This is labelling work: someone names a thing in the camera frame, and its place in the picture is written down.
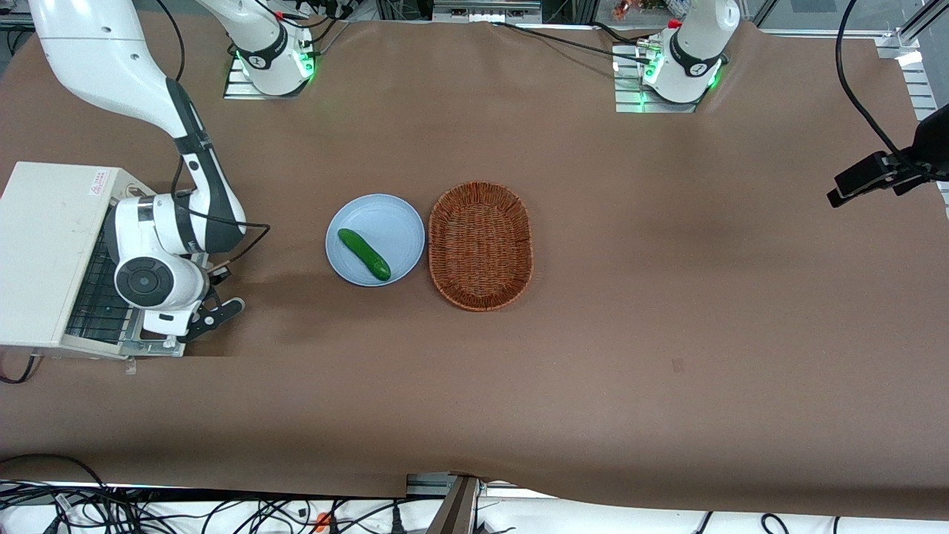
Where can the aluminium frame rail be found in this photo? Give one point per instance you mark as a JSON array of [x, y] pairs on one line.
[[919, 74]]

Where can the brown table cover sheet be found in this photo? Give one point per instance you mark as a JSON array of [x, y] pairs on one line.
[[667, 259]]

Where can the white toaster oven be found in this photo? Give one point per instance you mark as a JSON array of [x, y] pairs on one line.
[[44, 252]]

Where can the oven door with glass window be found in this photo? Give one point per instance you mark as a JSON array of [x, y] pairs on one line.
[[148, 347]]

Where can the oval brown wicker basket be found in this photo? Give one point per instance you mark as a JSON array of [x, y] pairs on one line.
[[480, 245]]

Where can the light blue round plate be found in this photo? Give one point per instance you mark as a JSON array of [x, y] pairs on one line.
[[385, 222]]

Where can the green cucumber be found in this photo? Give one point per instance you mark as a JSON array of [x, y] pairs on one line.
[[363, 254]]

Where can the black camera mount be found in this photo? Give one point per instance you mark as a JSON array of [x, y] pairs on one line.
[[933, 144]]

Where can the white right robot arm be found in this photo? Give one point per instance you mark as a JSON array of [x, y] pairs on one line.
[[96, 59]]

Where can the dark metal post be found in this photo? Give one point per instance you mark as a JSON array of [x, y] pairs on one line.
[[458, 508]]

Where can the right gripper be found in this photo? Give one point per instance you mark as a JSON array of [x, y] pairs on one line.
[[216, 279]]

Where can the black bar-shaped camera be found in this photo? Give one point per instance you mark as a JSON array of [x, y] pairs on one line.
[[860, 180]]

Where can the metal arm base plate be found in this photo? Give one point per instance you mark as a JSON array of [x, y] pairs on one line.
[[231, 90], [626, 100]]

